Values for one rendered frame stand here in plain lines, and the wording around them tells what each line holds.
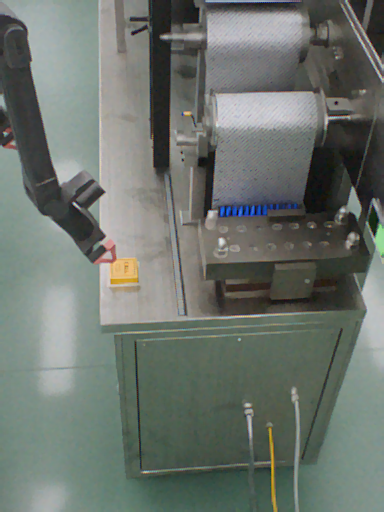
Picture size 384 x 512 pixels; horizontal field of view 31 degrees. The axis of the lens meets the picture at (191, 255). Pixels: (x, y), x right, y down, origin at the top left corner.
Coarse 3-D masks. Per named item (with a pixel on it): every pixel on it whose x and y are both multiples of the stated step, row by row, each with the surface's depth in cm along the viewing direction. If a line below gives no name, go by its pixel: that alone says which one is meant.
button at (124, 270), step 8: (112, 264) 174; (120, 264) 174; (128, 264) 174; (136, 264) 175; (112, 272) 172; (120, 272) 172; (128, 272) 172; (136, 272) 173; (112, 280) 171; (120, 280) 172; (128, 280) 172; (136, 280) 172
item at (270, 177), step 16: (224, 160) 164; (240, 160) 165; (256, 160) 165; (272, 160) 166; (288, 160) 166; (304, 160) 167; (224, 176) 168; (240, 176) 168; (256, 176) 169; (272, 176) 169; (288, 176) 170; (304, 176) 170; (224, 192) 172; (240, 192) 172; (256, 192) 173; (272, 192) 173; (288, 192) 174; (304, 192) 174; (256, 208) 176
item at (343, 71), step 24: (312, 0) 191; (336, 0) 170; (312, 24) 193; (336, 24) 171; (312, 48) 194; (336, 48) 172; (360, 48) 155; (312, 72) 195; (336, 72) 173; (360, 72) 156; (336, 96) 174; (360, 96) 157; (360, 120) 157; (336, 144) 176; (360, 144) 158; (360, 168) 159; (360, 192) 159
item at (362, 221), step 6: (360, 216) 208; (360, 222) 208; (366, 222) 204; (360, 228) 208; (366, 228) 205; (366, 234) 207; (366, 240) 209; (372, 240) 209; (372, 246) 211; (372, 252) 213; (372, 258) 215; (360, 276) 221; (366, 276) 221; (360, 282) 223; (360, 288) 225
